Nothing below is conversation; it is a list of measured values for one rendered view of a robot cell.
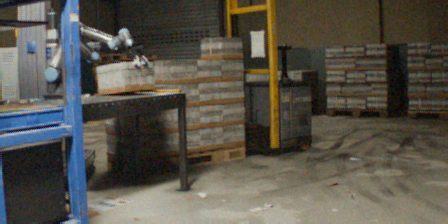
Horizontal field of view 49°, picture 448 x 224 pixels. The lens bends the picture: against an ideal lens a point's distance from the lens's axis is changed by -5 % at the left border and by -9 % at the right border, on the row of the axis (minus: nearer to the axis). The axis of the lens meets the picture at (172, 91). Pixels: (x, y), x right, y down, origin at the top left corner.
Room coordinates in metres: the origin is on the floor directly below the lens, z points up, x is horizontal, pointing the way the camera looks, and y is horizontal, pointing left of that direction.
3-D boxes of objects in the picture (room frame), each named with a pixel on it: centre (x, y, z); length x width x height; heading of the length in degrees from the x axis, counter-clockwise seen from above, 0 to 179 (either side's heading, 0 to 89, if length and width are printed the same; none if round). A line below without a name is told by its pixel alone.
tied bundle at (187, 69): (5.27, -0.04, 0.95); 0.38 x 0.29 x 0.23; 33
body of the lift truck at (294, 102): (6.01, -1.22, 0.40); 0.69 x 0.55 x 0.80; 32
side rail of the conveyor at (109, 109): (3.67, 0.30, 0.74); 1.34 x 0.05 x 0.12; 144
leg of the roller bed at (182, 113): (4.18, -0.07, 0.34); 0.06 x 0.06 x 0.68; 54
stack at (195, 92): (5.20, 0.08, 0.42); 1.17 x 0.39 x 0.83; 122
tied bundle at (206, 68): (5.43, -0.29, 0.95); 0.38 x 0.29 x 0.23; 30
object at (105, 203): (3.79, 0.53, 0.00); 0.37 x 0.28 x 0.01; 144
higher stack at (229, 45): (5.58, -0.54, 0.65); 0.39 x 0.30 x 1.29; 32
